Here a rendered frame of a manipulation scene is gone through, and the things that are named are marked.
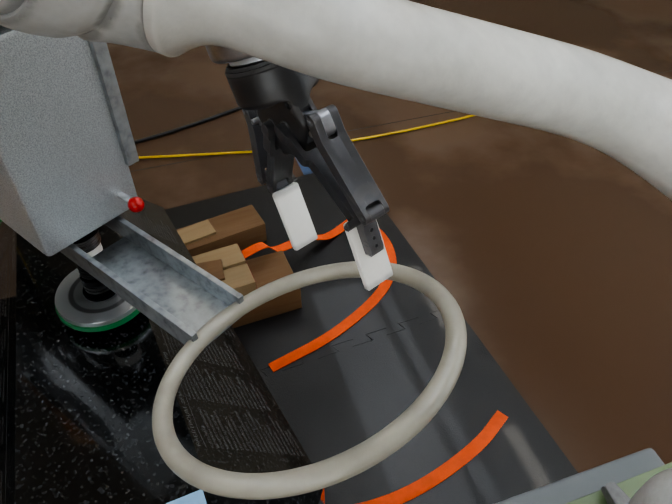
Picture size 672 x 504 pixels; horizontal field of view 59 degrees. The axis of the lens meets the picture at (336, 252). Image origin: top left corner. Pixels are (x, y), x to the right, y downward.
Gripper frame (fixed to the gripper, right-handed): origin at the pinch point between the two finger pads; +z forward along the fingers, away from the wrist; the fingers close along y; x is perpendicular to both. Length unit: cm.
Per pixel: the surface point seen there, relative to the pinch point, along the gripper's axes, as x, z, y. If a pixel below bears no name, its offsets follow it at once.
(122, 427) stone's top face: 30, 46, 63
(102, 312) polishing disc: 21, 32, 86
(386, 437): 2.1, 25.0, -0.5
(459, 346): -14.4, 25.2, 4.1
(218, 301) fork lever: 3, 26, 51
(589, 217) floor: -196, 136, 127
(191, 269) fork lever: 4, 20, 56
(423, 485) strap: -35, 138, 74
